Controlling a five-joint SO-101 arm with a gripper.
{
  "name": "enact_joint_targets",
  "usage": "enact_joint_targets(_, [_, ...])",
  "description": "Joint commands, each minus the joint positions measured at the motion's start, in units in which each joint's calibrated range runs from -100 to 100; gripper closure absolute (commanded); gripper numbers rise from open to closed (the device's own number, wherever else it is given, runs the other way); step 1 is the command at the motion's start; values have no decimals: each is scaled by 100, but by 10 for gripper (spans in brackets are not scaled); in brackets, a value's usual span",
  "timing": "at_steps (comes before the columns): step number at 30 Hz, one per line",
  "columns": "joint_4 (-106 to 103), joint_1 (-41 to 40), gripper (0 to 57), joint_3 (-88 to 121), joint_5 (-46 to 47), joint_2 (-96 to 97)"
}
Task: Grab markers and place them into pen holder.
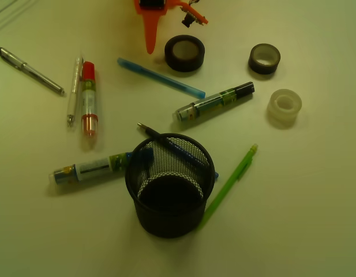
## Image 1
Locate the silver metal pen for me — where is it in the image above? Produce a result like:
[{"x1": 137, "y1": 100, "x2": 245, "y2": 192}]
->
[{"x1": 0, "y1": 47, "x2": 65, "y2": 96}]

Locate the black cap marker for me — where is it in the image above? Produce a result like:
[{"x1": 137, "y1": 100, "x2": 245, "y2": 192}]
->
[{"x1": 173, "y1": 82, "x2": 255, "y2": 123}]

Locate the small black tape roll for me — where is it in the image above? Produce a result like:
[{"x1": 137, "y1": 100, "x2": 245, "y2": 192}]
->
[{"x1": 248, "y1": 43, "x2": 281, "y2": 74}]

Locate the green mechanical pencil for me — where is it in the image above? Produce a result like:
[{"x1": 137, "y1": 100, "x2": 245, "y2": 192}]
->
[{"x1": 197, "y1": 144, "x2": 258, "y2": 230}]

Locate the large black tape roll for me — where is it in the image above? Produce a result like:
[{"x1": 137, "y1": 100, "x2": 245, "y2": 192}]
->
[{"x1": 164, "y1": 35, "x2": 205, "y2": 73}]

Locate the clear white pen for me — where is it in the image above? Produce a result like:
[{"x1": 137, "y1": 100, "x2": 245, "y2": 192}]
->
[{"x1": 66, "y1": 55, "x2": 84, "y2": 128}]

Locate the dark blue ballpoint pen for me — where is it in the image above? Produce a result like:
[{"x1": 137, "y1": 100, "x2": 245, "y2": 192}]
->
[{"x1": 137, "y1": 123, "x2": 219, "y2": 180}]

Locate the clear tape roll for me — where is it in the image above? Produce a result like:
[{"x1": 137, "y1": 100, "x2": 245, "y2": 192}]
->
[{"x1": 267, "y1": 89, "x2": 302, "y2": 123}]

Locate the blue cap marker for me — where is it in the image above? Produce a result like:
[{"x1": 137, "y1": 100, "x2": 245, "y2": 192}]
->
[{"x1": 48, "y1": 152, "x2": 133, "y2": 185}]

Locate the light blue pen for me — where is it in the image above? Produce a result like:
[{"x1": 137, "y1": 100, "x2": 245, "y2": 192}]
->
[{"x1": 117, "y1": 58, "x2": 205, "y2": 99}]

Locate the black mesh pen holder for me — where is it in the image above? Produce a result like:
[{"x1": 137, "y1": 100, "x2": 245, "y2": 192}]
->
[{"x1": 125, "y1": 133, "x2": 216, "y2": 238}]

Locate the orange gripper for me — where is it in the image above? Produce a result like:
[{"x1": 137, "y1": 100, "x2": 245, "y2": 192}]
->
[{"x1": 134, "y1": 0, "x2": 208, "y2": 54}]

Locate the red cap marker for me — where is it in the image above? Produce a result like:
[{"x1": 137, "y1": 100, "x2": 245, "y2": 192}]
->
[{"x1": 81, "y1": 61, "x2": 98, "y2": 138}]

